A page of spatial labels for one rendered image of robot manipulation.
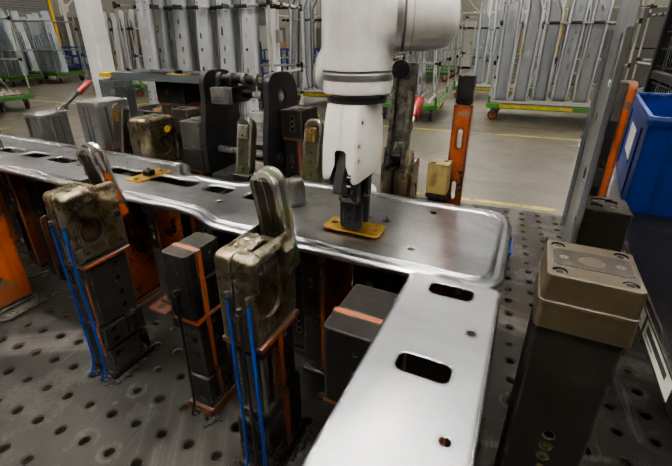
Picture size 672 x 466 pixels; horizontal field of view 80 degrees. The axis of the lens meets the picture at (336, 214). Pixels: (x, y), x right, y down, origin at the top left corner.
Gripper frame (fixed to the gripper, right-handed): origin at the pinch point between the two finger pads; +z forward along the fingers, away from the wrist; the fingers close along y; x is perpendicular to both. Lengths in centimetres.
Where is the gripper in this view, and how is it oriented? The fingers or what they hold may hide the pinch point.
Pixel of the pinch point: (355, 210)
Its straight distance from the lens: 55.7
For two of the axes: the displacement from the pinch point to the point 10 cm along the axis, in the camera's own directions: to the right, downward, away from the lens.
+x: 9.0, 1.7, -4.0
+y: -4.3, 3.6, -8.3
